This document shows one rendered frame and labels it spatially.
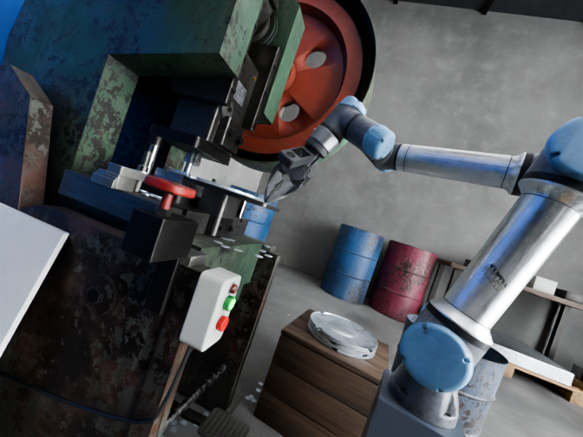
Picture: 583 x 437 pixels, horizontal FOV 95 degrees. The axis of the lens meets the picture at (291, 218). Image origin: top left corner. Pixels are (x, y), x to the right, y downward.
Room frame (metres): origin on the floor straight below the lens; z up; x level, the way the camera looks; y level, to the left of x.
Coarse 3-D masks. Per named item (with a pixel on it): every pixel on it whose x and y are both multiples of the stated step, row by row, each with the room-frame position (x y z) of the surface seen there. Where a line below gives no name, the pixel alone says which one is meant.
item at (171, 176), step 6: (156, 168) 0.75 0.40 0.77; (156, 174) 0.75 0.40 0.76; (162, 174) 0.74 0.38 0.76; (168, 174) 0.74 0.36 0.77; (174, 174) 0.73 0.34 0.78; (174, 180) 0.73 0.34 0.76; (180, 180) 0.73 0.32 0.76; (192, 186) 0.78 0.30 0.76; (198, 186) 0.81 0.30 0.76; (198, 192) 0.82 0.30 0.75
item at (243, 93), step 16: (240, 80) 0.78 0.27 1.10; (240, 96) 0.80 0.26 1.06; (176, 112) 0.75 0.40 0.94; (192, 112) 0.74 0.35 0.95; (208, 112) 0.72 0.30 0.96; (224, 112) 0.73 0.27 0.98; (240, 112) 0.83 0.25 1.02; (176, 128) 0.74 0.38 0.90; (192, 128) 0.73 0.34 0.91; (208, 128) 0.72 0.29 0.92; (224, 128) 0.74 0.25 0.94; (240, 128) 0.80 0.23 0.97; (224, 144) 0.75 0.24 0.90; (240, 144) 0.81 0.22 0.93
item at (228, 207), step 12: (192, 180) 0.73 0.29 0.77; (204, 192) 0.74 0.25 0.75; (216, 192) 0.73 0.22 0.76; (228, 192) 0.70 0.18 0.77; (204, 204) 0.73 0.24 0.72; (216, 204) 0.73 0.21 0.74; (228, 204) 0.74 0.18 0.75; (264, 204) 0.68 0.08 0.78; (216, 216) 0.72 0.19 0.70; (228, 216) 0.77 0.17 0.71; (216, 228) 0.73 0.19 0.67; (228, 228) 0.79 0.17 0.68
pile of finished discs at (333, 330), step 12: (324, 312) 1.24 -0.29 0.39; (312, 324) 1.07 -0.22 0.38; (324, 324) 1.10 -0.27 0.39; (336, 324) 1.13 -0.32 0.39; (348, 324) 1.20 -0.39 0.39; (324, 336) 1.02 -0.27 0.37; (336, 336) 1.01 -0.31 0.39; (348, 336) 1.05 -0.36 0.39; (360, 336) 1.10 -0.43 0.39; (372, 336) 1.14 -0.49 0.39; (336, 348) 0.98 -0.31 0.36; (348, 348) 0.97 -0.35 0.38; (360, 348) 0.98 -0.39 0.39; (372, 348) 1.02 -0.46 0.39
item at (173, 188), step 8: (152, 176) 0.42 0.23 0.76; (152, 184) 0.41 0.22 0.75; (160, 184) 0.41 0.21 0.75; (168, 184) 0.40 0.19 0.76; (176, 184) 0.41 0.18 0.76; (168, 192) 0.43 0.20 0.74; (176, 192) 0.41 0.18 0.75; (184, 192) 0.42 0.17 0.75; (192, 192) 0.44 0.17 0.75; (160, 200) 0.43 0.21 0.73; (168, 200) 0.43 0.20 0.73; (168, 208) 0.44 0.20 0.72
